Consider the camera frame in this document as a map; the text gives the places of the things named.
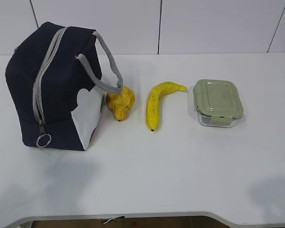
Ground yellow pear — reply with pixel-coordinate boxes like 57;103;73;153
106;86;135;122

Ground yellow banana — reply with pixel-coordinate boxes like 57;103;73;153
146;81;187;132

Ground navy blue lunch bag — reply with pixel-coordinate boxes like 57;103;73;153
5;22;124;151

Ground glass container with green lid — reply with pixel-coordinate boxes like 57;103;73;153
193;79;244;128

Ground white and black cable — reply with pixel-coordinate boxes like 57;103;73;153
101;216;124;225

